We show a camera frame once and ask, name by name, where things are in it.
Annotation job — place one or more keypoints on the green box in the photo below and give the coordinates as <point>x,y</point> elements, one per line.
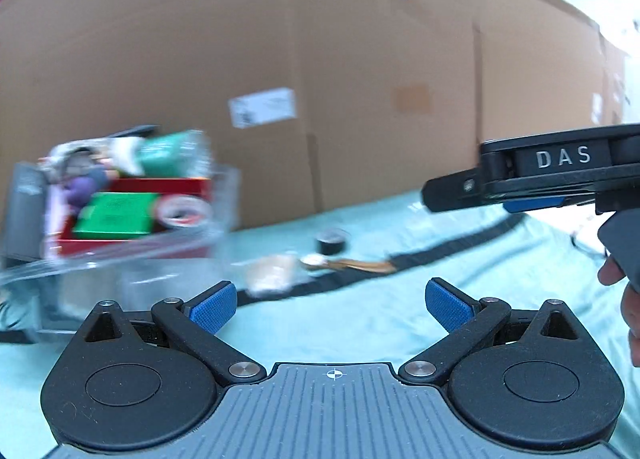
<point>116,216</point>

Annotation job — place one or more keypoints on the white shipping label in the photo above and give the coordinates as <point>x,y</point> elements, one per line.
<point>264,107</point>

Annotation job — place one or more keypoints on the black tape roll white core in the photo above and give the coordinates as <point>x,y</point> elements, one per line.
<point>331,241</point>

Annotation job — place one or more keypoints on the large brown cardboard box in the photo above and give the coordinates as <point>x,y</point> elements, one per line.
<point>389,93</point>

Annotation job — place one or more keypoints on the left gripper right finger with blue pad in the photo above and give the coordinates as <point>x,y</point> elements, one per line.
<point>471,325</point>

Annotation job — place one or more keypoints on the gold mesh band watch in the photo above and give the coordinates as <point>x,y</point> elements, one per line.
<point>317,261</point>

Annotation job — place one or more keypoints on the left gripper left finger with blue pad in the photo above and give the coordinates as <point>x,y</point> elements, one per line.
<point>191,327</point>

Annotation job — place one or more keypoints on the bag of wooden sticks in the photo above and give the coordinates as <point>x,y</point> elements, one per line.
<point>273,274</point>

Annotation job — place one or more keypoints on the person right hand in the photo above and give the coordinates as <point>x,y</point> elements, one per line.
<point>609,274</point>

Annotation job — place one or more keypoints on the white label far right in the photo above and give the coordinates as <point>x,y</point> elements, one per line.
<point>596,108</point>

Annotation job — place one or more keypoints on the clear plastic storage bin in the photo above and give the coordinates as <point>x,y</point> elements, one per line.
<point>47,299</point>

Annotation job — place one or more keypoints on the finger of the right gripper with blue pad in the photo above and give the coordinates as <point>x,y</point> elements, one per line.
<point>533,204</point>

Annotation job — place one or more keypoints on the black permanent marker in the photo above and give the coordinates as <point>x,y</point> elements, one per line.
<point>143,131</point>

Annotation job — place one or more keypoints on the teal cloth with black stripe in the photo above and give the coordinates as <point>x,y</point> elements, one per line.
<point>384,318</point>

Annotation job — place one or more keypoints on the red tape roll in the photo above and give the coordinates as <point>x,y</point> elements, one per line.
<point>181,211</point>

